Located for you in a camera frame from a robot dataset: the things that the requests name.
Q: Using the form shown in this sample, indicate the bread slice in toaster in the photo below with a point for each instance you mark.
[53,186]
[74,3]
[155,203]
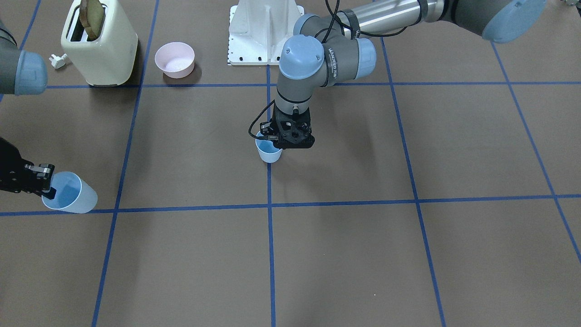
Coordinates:
[92,15]

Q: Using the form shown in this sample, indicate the pink bowl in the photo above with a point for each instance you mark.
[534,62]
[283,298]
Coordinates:
[175,60]

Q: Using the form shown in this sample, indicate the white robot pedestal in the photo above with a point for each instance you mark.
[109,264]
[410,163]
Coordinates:
[258,30]

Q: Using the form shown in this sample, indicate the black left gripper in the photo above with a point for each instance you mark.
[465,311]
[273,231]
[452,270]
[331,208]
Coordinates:
[267,128]

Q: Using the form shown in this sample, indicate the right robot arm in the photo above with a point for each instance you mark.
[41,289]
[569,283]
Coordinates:
[21,73]

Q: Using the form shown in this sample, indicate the cream toaster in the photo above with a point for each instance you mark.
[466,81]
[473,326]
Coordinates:
[108,60]

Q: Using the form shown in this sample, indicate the blue cup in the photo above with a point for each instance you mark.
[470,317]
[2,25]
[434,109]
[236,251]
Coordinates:
[267,152]
[73,195]

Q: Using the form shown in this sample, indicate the white toaster plug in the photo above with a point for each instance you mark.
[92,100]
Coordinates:
[58,62]

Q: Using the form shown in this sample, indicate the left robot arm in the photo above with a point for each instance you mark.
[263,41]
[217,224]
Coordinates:
[327,50]

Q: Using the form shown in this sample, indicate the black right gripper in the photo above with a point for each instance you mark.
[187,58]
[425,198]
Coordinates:
[10,172]

